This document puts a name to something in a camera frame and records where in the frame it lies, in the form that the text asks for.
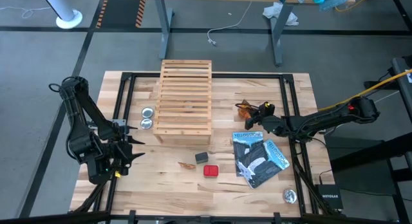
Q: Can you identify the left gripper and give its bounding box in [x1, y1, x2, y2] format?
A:
[102, 135, 146, 176]

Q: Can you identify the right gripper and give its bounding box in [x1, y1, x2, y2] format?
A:
[235, 102, 291, 136]

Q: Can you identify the green black pepper tin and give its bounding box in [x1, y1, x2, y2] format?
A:
[194, 151, 209, 165]

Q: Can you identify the red-lidded smoked paprika tin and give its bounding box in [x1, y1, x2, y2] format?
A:
[203, 164, 220, 179]

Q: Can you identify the wooden slatted shelf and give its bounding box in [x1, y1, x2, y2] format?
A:
[153, 59, 213, 145]

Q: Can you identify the Yellowstone picture book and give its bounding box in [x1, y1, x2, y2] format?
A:
[232, 131, 268, 178]
[236, 139, 290, 189]

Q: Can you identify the small silver disc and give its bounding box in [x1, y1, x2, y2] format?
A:
[283, 189, 299, 205]

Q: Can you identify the white crumpled cloth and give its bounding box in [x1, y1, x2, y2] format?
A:
[262, 1, 300, 27]

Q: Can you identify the black side desk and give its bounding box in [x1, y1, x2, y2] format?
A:
[330, 55, 412, 224]

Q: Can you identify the black mat with hazard stripes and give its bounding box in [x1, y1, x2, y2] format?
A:
[95, 0, 147, 28]

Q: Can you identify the teal cloth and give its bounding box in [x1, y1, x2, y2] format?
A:
[305, 0, 351, 11]

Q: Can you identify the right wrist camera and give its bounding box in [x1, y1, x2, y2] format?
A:
[261, 101, 276, 116]

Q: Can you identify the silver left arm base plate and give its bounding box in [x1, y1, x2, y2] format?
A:
[86, 118, 127, 127]

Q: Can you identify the black aluminium table frame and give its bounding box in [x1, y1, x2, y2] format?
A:
[69, 71, 347, 224]

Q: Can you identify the white cable with plug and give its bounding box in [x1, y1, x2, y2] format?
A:
[207, 1, 254, 46]

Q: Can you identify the black Netgear network switch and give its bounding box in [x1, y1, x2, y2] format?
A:
[315, 184, 344, 212]

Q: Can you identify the thick yellow cable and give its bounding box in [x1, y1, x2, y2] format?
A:
[318, 69, 412, 112]

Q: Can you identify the thin yellow cord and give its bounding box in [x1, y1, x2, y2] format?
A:
[334, 0, 376, 12]

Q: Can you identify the thin white floor cable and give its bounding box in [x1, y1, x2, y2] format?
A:
[0, 5, 42, 21]

